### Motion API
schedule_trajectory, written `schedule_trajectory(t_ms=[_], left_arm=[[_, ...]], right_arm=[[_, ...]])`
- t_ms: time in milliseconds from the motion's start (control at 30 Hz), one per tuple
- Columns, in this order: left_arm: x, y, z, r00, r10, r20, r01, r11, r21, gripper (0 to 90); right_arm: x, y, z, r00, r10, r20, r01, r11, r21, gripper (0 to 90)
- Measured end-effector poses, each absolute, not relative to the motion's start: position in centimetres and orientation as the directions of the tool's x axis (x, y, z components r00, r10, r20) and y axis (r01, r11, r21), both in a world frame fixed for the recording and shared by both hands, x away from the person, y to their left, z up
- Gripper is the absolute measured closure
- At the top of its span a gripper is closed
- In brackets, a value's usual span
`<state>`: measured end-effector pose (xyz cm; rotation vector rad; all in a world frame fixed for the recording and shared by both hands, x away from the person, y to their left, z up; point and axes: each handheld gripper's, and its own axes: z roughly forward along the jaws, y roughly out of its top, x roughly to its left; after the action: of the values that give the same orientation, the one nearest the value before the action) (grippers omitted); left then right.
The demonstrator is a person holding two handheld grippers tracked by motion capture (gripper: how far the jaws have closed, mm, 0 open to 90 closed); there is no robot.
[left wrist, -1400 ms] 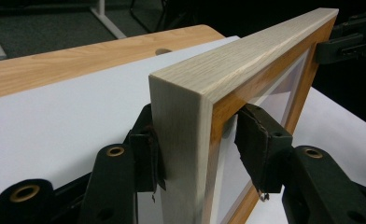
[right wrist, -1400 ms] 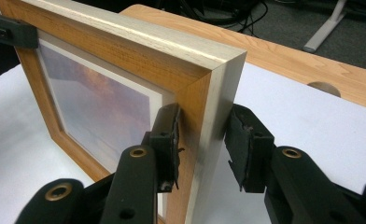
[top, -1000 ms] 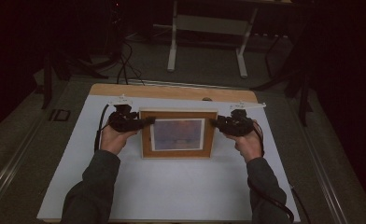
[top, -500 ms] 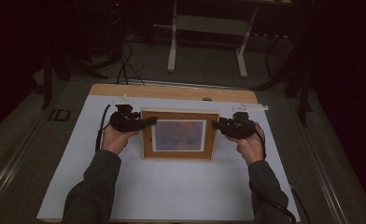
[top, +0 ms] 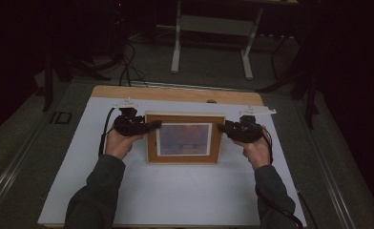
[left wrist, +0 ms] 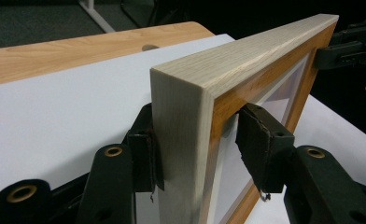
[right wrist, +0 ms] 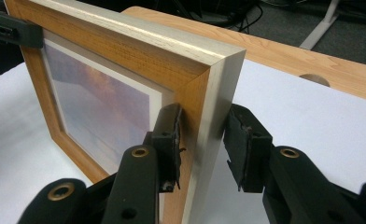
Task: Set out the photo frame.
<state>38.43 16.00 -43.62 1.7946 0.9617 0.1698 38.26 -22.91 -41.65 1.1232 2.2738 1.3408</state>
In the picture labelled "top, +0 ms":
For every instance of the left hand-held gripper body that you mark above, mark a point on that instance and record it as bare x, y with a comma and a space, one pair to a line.
129, 125

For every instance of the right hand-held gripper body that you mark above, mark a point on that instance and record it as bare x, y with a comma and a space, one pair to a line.
247, 132

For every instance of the wooden picture frame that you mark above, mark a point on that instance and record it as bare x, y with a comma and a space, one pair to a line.
185, 160

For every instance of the person's left hand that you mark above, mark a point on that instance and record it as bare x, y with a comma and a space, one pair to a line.
120, 144

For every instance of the person's right hand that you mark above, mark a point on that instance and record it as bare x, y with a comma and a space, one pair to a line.
258, 152

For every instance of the black floor socket plate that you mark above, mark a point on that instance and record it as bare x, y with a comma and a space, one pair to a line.
61, 117

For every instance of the black metal stand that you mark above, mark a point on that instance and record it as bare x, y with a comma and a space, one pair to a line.
50, 82
309, 101

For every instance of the white table mat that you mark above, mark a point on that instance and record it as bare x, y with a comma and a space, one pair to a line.
182, 191

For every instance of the metal floor rail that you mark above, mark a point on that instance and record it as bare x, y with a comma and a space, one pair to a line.
10, 178
191, 86
331, 178

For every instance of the white metal desk frame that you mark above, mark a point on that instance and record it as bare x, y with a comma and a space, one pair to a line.
213, 25

